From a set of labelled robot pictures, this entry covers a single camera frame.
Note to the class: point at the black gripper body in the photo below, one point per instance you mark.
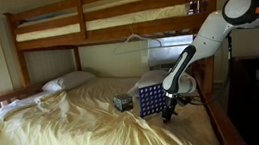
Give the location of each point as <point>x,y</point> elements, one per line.
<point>170,103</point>

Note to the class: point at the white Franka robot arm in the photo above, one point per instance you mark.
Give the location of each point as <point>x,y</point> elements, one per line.
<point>212,34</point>

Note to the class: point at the white folded blanket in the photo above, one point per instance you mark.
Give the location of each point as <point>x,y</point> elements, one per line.
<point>150,78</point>

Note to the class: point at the black patterned cube box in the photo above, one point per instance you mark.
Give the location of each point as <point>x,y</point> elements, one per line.
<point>123,103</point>

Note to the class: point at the small bright window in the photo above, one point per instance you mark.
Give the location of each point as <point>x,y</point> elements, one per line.
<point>170,52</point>

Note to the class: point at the white plastic clothes hanger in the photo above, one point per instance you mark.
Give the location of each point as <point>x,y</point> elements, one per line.
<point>134,35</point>

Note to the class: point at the yellow bed blanket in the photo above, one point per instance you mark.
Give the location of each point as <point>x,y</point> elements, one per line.
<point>77,133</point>

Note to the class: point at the flat white pillow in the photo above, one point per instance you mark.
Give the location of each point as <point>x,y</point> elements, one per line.
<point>68,80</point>

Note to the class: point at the bunk mattress with pale sheet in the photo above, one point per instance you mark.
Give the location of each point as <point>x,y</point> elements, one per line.
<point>47,33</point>

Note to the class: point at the wooden bunk bed frame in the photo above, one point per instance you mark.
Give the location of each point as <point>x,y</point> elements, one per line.
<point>114,32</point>

